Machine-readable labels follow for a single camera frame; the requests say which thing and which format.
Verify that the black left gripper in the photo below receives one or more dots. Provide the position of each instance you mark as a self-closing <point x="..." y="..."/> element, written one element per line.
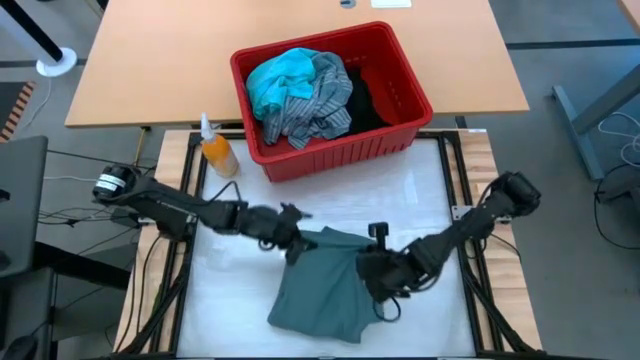
<point x="275" y="225"/>

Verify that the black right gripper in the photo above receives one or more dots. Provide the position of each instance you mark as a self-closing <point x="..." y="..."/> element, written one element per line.
<point x="387" y="272"/>

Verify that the grey-green garment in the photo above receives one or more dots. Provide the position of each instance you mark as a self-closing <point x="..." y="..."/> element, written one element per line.
<point x="320" y="295"/>

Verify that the turquoise shirt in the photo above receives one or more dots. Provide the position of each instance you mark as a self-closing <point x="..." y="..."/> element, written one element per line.
<point x="280" y="80"/>

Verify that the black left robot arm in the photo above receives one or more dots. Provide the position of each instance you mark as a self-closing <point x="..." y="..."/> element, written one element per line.
<point x="165" y="207"/>

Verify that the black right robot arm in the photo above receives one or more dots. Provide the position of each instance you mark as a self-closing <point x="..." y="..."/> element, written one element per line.
<point x="475" y="225"/>

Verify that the red plastic laundry bin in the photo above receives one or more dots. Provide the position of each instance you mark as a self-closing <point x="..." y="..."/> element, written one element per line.
<point x="390" y="60"/>

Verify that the orange spray bottle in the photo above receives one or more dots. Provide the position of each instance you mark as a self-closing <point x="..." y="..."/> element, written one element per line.
<point x="217" y="150"/>

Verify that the grey striped garment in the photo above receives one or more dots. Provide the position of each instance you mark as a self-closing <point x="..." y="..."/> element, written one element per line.
<point x="320" y="110"/>

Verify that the black garment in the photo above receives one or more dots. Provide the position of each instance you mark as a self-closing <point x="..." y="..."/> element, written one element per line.
<point x="362" y="110"/>

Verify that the grey desk grommet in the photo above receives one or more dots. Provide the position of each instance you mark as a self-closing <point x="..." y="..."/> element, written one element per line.
<point x="347" y="3"/>

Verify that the tan wooden desk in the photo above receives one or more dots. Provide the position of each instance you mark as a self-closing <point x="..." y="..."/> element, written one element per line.
<point x="150" y="60"/>
<point x="632" y="10"/>

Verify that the grey metal desk leg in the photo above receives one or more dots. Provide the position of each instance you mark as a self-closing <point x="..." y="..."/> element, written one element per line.
<point x="575" y="130"/>

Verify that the white flat item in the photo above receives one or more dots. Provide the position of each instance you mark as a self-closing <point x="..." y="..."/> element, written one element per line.
<point x="390" y="3"/>

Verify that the dark grey panel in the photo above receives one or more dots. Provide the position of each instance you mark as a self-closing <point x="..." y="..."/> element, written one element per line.
<point x="22" y="200"/>

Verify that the white floor stand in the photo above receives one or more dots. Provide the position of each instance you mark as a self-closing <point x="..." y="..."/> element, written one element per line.
<point x="57" y="62"/>

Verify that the orange black striped mat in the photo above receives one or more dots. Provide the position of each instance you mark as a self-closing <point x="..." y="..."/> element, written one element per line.
<point x="20" y="107"/>

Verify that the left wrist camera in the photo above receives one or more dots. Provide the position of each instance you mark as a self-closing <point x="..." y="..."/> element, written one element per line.
<point x="293" y="255"/>

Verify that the black aluminium table frame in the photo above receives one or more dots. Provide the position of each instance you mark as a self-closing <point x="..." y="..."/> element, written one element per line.
<point x="470" y="310"/>

